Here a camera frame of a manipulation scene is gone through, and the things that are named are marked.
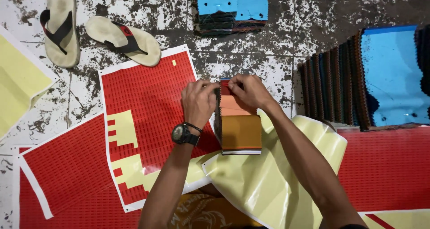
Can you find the red sticker sheet white border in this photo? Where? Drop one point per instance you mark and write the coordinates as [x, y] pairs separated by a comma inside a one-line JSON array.
[[84, 215], [67, 168]]

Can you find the large red sticker sheet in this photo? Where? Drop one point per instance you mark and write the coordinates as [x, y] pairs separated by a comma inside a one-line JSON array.
[[386, 168]]

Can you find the person's right hand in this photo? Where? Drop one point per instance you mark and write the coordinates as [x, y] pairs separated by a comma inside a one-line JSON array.
[[252, 93]]

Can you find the yellow sheet with red stripe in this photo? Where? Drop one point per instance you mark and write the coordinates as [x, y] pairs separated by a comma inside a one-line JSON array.
[[403, 220]]

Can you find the stack of blue-topped fabric swatches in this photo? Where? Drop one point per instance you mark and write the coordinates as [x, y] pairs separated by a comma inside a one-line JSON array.
[[252, 5], [215, 7]]

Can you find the person's left hand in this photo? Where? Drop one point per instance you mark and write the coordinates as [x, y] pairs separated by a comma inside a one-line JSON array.
[[198, 103]]

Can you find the person's left fingers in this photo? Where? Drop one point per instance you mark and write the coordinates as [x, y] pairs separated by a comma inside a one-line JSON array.
[[209, 86]]

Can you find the person's yellow printed shirt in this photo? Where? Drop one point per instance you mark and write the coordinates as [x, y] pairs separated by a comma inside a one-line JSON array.
[[208, 212]]

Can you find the person's right fingers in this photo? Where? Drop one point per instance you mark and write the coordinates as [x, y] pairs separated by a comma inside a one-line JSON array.
[[238, 83]]

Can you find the red sticker sheet partly peeled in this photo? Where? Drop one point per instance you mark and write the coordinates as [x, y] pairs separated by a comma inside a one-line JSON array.
[[147, 98]]

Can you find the glossy yellow backing paper sheet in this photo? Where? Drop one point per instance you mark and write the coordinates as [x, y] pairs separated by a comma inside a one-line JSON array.
[[268, 182]]

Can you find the orange fabric swatch book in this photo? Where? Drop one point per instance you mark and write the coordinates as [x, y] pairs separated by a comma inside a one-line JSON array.
[[240, 131]]

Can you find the black wristwatch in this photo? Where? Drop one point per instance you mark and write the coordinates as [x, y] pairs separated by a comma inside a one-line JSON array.
[[182, 135]]

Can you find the row of fanned fabric swatches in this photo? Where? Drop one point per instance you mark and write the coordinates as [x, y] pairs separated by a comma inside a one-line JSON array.
[[386, 77]]

